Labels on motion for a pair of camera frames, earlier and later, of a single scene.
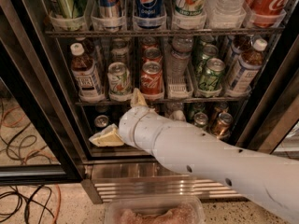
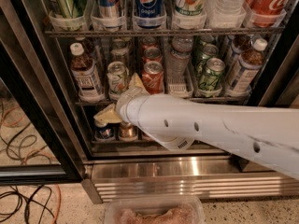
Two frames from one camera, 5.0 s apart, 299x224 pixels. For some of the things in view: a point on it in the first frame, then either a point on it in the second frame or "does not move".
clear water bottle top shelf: x=228 y=0 does not move
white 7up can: x=120 y=81 does not move
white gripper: x=131 y=126 to x=128 y=103
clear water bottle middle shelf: x=180 y=55 does not move
